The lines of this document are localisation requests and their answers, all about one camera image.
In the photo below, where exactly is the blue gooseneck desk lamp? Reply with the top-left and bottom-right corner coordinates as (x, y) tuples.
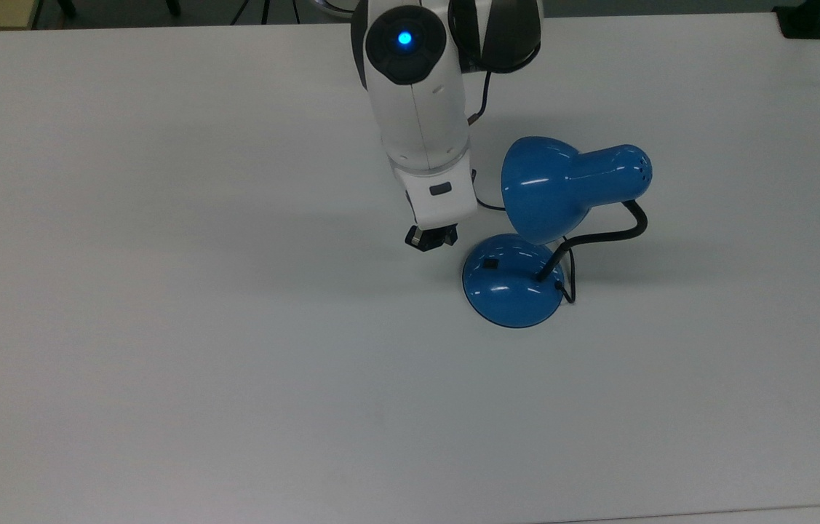
(461, 135), (654, 329)

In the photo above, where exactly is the black lamp power cable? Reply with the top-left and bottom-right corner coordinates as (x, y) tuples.
(471, 169), (578, 305)

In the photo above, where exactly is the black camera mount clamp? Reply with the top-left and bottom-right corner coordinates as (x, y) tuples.
(773, 0), (820, 40)

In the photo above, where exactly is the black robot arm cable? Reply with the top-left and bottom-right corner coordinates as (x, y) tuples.
(466, 67), (493, 126)

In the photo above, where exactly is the white adjacent table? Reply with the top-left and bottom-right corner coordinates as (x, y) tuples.
(548, 504), (820, 524)

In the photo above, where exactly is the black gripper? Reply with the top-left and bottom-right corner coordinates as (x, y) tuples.
(404, 223), (460, 253)

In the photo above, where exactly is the black tripod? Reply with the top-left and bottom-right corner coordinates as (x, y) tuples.
(230, 0), (303, 27)

